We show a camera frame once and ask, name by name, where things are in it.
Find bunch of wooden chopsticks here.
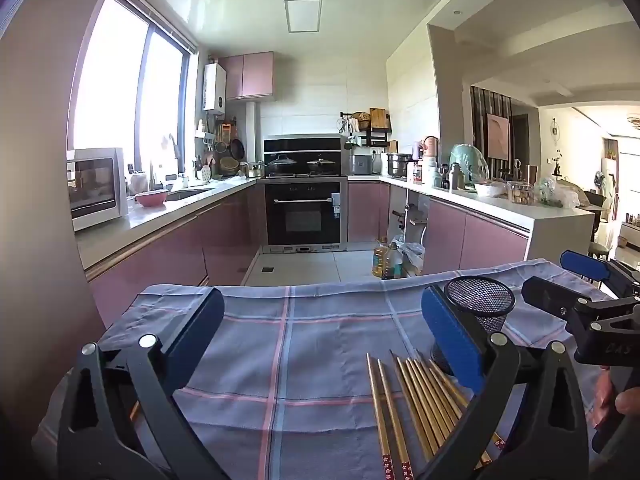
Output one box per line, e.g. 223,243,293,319
365,349,506,480

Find dark oil bottle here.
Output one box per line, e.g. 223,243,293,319
382,241,405,281

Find black lidded pot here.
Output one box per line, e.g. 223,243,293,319
306,156,337,176
266,154,300,177

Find blue plaid tablecloth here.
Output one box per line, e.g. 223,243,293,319
32,258,616,480

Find black mesh utensil holder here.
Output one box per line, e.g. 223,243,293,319
431,276,517,377

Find clear plastic bag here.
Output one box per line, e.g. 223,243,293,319
536,177,582,209

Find glass food container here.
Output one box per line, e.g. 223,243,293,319
509,182,536,206

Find framed wall art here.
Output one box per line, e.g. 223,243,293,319
487,113,511,160

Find large kitchen window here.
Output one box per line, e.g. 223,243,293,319
70,0,201,186

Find white plastic bag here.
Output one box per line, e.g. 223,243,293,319
400,241,426,277

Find pink base cabinets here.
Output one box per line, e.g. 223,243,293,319
346,181,531,277
84,180,266,328

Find pink wall cabinets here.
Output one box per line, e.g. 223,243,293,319
219,51,275,101

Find yellow oil bottle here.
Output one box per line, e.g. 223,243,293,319
371,236,391,279

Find black wall rack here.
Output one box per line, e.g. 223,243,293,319
340,110,393,150

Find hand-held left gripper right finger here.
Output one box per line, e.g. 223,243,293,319
415,285,591,480

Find pink bowl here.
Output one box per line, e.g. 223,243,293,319
134,189,169,209

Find white countertop oven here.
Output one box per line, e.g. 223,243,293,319
66,147,129,232

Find black integrated stove oven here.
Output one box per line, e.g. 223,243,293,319
260,134,350,255

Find steel steamer pot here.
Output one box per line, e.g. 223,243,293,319
387,152,412,179

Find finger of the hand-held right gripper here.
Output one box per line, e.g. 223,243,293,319
559,249,640,302
522,275,640,339

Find white wall water heater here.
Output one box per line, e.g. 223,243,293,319
202,63,227,115

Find ceiling light panel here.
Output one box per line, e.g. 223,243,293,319
284,0,322,35

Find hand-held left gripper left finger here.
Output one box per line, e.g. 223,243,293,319
57,287,231,480

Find person's right hand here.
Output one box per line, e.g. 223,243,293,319
592,367,640,431

